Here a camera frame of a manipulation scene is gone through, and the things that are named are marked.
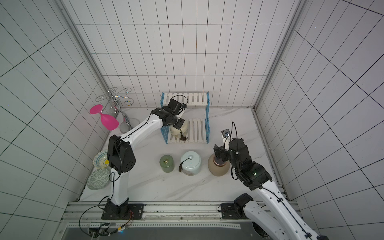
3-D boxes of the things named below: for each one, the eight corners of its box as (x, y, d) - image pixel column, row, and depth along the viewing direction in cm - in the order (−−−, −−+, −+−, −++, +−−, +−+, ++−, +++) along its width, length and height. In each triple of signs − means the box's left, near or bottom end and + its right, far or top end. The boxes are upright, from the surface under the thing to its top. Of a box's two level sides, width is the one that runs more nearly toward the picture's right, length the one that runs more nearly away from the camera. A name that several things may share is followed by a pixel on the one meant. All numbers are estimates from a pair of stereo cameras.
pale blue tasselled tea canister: (180, 173, 87) (178, 166, 78) (185, 157, 93) (184, 149, 85) (198, 178, 85) (198, 171, 76) (202, 161, 92) (202, 153, 83)
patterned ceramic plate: (88, 191, 81) (83, 188, 78) (96, 171, 89) (92, 168, 85) (105, 191, 81) (101, 188, 78) (112, 171, 89) (109, 168, 85)
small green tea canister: (161, 172, 88) (158, 166, 80) (163, 159, 93) (160, 152, 86) (173, 172, 88) (172, 166, 80) (175, 159, 93) (173, 152, 86)
